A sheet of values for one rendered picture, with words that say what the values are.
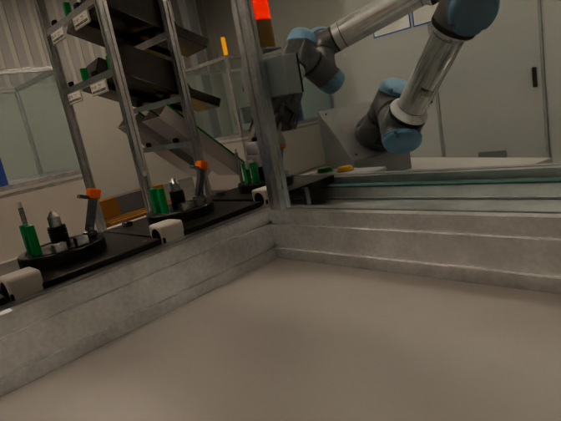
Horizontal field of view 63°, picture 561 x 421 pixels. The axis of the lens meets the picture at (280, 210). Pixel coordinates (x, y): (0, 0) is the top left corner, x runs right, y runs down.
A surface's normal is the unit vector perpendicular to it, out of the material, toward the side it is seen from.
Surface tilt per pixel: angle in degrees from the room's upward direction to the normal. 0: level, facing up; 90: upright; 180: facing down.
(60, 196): 90
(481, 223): 90
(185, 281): 90
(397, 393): 0
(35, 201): 90
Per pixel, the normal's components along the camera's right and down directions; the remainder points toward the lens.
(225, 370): -0.18, -0.96
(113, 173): 0.73, 0.01
